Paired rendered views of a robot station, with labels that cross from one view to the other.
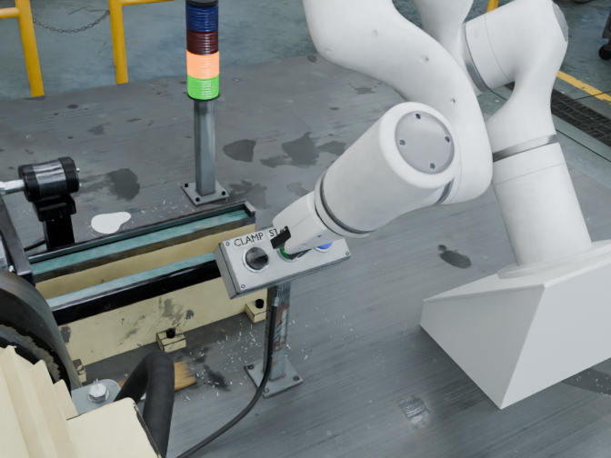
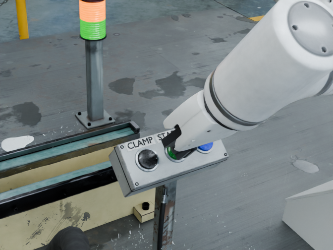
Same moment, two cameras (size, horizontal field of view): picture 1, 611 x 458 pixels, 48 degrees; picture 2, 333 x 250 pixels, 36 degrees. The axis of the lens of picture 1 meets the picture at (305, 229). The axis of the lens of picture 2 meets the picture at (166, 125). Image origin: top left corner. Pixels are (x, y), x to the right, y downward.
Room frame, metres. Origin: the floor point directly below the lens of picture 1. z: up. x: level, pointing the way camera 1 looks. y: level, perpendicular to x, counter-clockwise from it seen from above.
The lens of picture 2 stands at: (0.08, 0.04, 1.50)
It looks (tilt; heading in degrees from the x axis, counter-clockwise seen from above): 31 degrees down; 0
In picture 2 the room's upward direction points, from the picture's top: 4 degrees clockwise
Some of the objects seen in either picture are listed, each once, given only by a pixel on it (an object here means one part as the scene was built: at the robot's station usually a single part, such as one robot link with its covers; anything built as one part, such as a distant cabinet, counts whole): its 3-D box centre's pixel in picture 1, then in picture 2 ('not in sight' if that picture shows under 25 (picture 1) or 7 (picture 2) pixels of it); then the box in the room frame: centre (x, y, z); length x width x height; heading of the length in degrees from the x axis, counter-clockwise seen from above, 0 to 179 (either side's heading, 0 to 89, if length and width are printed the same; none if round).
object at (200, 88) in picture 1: (203, 83); (92, 27); (1.23, 0.22, 1.05); 0.06 x 0.06 x 0.04
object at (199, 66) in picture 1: (203, 61); (92, 8); (1.23, 0.22, 1.10); 0.06 x 0.06 x 0.04
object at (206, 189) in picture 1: (203, 104); (93, 44); (1.23, 0.22, 1.01); 0.08 x 0.08 x 0.42; 34
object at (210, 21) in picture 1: (202, 14); not in sight; (1.23, 0.22, 1.19); 0.06 x 0.06 x 0.04
